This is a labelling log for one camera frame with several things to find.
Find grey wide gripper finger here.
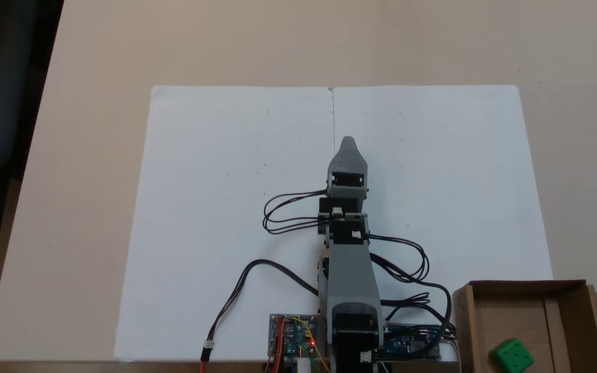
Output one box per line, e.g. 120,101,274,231
328,136,368,177

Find green dice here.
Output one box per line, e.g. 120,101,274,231
489,339,534,373

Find blue circuit board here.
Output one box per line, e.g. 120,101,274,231
383,324,442,361

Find brown cardboard box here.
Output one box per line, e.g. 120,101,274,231
452,280,597,373

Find blue office chair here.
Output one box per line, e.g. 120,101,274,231
0,0,64,328

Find black gripper servo cable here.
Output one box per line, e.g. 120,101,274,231
262,190,331,235

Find black wrist servo cable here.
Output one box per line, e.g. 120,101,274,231
367,234,431,283

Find long black cable white connector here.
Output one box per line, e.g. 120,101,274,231
200,259,321,373

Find black elbow servo cable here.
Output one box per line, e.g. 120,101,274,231
376,254,458,358

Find grey circuit board with wires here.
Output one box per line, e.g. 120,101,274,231
269,313,318,359

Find orange wire pair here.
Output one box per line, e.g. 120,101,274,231
273,321,285,373

